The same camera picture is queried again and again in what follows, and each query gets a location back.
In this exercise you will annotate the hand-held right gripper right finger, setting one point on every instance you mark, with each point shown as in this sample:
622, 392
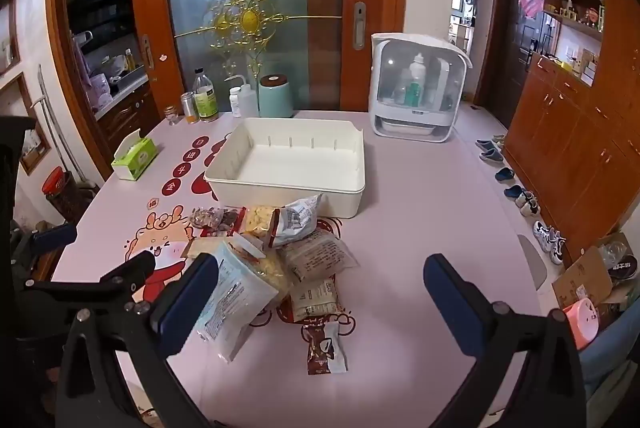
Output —
450, 303

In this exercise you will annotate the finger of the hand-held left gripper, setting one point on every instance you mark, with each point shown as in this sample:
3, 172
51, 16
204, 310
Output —
125, 273
52, 240

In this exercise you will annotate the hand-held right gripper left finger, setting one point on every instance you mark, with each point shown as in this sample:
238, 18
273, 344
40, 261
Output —
187, 303

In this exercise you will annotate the light blue snack packet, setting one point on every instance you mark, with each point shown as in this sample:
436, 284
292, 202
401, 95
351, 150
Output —
235, 303

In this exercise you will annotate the clear red-edged snack packet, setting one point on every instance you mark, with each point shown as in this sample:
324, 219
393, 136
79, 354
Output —
245, 245

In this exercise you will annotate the mixed nuts snack packet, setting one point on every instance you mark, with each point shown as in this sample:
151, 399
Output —
215, 219

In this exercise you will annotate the yellow cracker snack packet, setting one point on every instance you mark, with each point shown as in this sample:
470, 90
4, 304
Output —
260, 220
272, 273

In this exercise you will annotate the beige grain snack packet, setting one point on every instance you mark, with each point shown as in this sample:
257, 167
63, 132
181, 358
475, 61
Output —
315, 300

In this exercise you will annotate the small dark red snack packet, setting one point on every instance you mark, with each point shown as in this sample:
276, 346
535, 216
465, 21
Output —
322, 350

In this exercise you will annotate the white foil snack packet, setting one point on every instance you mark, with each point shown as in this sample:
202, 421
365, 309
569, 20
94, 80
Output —
297, 220

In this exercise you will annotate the clear printed snack packet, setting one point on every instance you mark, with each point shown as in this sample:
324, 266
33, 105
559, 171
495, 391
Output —
317, 255

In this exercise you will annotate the white plastic storage bin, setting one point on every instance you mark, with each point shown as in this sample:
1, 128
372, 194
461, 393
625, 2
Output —
285, 168

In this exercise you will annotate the red lidded jar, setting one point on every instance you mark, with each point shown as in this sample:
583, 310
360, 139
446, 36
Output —
56, 182

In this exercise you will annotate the pink printed tablecloth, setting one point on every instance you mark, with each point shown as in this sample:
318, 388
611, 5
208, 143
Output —
425, 208

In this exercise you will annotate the green tissue box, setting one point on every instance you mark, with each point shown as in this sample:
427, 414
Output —
134, 156

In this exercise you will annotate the row of shoes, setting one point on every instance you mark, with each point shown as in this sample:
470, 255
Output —
525, 200

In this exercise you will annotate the pink plastic item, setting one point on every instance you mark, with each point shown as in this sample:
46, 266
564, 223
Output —
580, 320

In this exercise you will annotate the cardboard box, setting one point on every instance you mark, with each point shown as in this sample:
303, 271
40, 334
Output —
587, 273

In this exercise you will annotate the small glass jar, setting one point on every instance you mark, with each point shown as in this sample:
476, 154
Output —
172, 116

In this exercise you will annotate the light blue chair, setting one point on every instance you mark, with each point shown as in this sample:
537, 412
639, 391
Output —
615, 353

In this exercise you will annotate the purple towel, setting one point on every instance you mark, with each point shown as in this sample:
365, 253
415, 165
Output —
82, 68

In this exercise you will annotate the metal can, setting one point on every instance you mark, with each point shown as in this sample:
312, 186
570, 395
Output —
189, 108

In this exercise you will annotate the white countertop storage cabinet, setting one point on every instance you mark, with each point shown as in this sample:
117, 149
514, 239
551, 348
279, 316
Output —
400, 123

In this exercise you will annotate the glass bottle green label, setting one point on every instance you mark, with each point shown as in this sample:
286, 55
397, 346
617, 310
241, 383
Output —
206, 101

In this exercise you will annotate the yellow bottle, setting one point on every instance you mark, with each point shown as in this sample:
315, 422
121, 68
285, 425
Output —
130, 61

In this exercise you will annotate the wooden shelf cabinet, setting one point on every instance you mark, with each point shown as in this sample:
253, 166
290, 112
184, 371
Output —
575, 148

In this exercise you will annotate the white pill bottle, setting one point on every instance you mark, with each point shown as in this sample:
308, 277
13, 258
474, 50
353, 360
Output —
235, 104

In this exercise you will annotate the white squeeze bottle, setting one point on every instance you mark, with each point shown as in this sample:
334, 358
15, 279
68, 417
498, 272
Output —
248, 101

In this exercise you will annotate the teal canister brown lid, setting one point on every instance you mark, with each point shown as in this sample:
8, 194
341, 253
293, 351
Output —
276, 98

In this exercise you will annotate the white baby bottle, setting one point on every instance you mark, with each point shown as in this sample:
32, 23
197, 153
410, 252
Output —
419, 71

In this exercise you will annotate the dark entry door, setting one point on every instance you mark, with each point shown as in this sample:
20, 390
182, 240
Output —
520, 68

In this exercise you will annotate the pink door decoration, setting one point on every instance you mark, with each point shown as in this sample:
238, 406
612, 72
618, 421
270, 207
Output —
530, 1

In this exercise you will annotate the wooden picture frame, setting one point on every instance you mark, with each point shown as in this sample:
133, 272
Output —
35, 143

